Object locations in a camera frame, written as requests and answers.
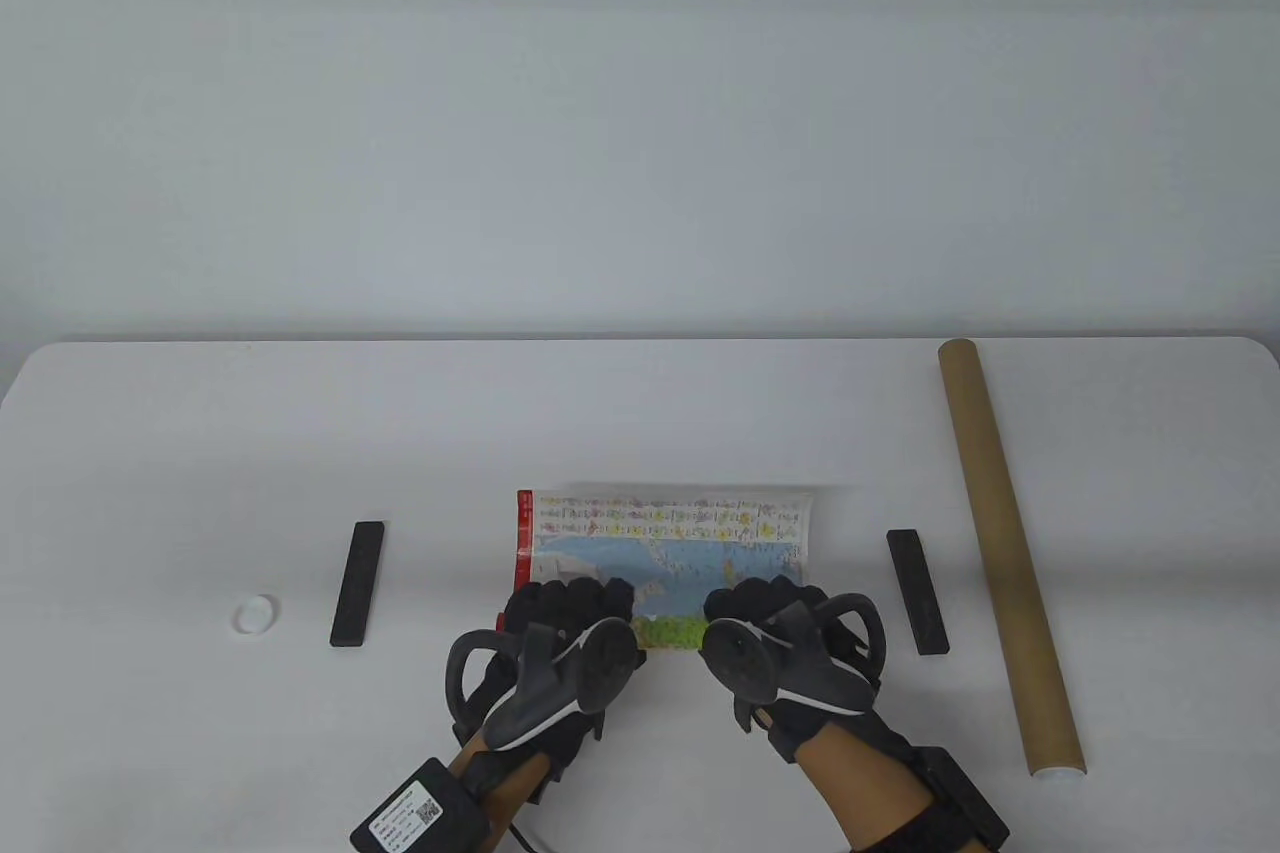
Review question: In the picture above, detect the grey white left controller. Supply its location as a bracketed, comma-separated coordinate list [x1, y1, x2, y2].
[445, 618, 646, 752]

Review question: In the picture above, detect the black plain wrist camera box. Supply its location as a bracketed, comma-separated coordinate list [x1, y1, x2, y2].
[920, 748, 1011, 844]

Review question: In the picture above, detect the person's right forearm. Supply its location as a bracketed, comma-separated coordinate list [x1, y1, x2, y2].
[800, 728, 941, 844]

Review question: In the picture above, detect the black wrist strap mount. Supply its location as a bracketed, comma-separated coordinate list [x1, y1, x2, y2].
[470, 748, 551, 806]
[765, 708, 831, 769]

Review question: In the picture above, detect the black bar paperweight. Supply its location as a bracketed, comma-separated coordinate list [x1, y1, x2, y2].
[886, 529, 949, 656]
[330, 521, 386, 649]

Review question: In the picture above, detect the grey white controller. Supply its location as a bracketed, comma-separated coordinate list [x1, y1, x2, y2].
[698, 593, 886, 716]
[445, 618, 646, 752]

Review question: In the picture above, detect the person's left forearm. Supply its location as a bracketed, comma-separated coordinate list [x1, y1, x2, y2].
[445, 733, 546, 804]

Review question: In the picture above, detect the person's right hand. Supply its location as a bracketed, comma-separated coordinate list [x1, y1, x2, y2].
[703, 578, 906, 764]

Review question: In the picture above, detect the colourful paper map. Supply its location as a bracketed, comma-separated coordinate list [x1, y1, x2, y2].
[513, 489, 813, 651]

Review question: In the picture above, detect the brown cardboard mailing tube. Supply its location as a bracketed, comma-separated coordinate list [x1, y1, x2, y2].
[937, 339, 1087, 784]

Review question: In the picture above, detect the black left wrist strap mount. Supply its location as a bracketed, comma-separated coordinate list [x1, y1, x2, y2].
[470, 748, 551, 806]

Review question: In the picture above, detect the black labelled wrist camera box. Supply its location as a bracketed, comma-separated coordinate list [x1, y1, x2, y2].
[350, 758, 491, 853]

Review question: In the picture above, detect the person's left hand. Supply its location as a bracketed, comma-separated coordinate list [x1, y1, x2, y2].
[455, 578, 641, 724]

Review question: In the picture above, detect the grey white right controller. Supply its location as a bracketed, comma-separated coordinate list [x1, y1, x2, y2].
[698, 593, 886, 716]

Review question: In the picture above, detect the black right wrist strap mount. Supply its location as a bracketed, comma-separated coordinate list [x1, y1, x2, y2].
[765, 708, 831, 769]

